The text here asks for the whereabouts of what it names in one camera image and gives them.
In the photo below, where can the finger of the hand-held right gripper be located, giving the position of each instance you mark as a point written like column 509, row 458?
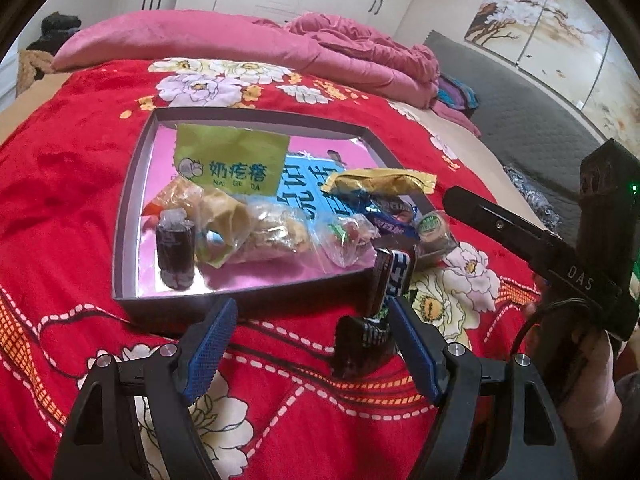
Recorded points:
column 490, row 220

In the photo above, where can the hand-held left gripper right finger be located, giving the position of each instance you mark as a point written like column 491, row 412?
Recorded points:
column 415, row 355

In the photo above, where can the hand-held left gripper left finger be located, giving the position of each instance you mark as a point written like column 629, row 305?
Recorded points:
column 210, row 355

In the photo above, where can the dark green snack packet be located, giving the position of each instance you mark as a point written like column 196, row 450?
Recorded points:
column 432, row 225

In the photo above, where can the grey shallow cardboard box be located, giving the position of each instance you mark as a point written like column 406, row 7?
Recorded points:
column 165, row 310

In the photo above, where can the black chocolate bar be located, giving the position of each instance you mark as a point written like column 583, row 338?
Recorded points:
column 395, row 275

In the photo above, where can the dark jelly snack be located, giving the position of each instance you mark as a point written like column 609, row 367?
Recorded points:
column 174, row 250

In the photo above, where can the clear packet with yellow snack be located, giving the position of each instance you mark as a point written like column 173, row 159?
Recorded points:
column 220, row 220

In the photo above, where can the clear bag of round pastry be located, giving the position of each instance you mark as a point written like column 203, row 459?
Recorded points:
column 280, row 230

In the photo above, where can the orange clear snack packet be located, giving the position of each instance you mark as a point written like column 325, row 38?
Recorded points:
column 175, row 195

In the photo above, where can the person's right forearm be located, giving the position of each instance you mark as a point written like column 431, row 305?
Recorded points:
column 627, row 410

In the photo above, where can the person's right hand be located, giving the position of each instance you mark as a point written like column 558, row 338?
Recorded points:
column 600, row 375

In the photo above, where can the grey patterned cloth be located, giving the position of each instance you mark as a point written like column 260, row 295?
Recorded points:
column 535, row 195

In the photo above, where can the beige bed sheet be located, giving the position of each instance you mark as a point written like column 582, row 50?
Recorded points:
column 475, row 155

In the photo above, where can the grey quilted headboard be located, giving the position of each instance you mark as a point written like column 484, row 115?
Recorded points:
column 500, row 95

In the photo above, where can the colourful striped cloth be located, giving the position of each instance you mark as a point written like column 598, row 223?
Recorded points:
column 457, row 92

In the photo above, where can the pink quilt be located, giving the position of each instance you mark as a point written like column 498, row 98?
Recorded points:
column 350, row 55

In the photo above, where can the red floral blanket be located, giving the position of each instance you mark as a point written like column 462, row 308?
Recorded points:
column 75, row 160

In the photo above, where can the pink pillow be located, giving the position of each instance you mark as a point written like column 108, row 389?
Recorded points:
column 150, row 40

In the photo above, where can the brown fuzzy blanket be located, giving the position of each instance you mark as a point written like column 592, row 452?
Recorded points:
column 35, row 67

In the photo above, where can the black clothes pile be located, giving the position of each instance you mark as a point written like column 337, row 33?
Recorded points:
column 60, row 25

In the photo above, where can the flower wall painting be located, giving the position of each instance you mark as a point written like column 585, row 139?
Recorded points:
column 525, row 15

